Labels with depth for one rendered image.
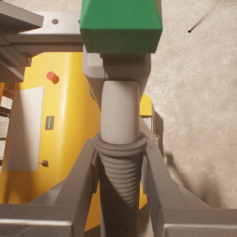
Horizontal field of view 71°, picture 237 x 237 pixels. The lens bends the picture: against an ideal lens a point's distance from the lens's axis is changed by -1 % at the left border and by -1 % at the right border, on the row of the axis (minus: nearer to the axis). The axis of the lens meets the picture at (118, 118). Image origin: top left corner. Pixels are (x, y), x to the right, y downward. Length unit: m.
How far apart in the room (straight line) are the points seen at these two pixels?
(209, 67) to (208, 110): 0.39
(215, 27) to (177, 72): 0.53
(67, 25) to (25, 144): 0.70
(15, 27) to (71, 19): 0.05
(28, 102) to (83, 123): 0.27
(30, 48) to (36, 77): 0.71
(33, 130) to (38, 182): 0.22
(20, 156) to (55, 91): 0.32
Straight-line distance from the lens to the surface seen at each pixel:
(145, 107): 1.21
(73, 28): 0.18
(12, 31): 0.20
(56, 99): 0.79
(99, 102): 0.16
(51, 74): 0.81
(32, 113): 0.84
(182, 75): 1.65
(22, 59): 0.22
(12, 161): 0.88
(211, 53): 1.77
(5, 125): 2.24
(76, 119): 0.75
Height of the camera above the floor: 1.48
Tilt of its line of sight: 68 degrees down
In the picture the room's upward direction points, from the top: 52 degrees counter-clockwise
